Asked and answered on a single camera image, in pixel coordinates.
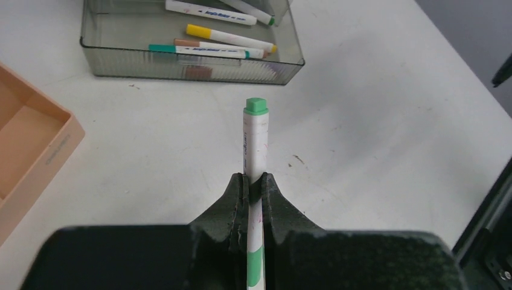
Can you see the peach plastic file organizer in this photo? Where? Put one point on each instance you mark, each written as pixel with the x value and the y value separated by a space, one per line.
pixel 37 138

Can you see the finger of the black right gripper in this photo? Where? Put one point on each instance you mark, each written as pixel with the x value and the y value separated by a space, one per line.
pixel 503 73

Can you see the white marker yellow caps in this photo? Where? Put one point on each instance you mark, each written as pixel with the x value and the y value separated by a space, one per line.
pixel 228 38

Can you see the smoked clear drawer box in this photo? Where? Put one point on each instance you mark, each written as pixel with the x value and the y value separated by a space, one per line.
pixel 115 36

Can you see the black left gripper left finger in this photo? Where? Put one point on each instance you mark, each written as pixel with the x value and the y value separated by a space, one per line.
pixel 207 253

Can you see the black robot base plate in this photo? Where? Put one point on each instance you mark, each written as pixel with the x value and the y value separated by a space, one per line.
pixel 483 251

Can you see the white marker teal cap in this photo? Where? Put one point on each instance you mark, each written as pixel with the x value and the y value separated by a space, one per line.
pixel 197 51

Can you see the white marker purple cap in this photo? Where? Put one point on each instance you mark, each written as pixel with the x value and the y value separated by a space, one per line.
pixel 266 72

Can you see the white marker dark red cap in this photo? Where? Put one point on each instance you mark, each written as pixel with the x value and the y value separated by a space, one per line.
pixel 209 12

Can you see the white marker green caps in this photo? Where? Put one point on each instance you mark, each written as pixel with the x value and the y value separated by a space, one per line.
pixel 255 143

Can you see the white marker brown cap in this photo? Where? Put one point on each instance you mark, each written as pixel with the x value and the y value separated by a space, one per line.
pixel 254 53

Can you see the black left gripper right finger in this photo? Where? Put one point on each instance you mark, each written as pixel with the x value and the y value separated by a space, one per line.
pixel 302 255

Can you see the white marker green cap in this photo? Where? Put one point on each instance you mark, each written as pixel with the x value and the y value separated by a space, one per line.
pixel 246 8

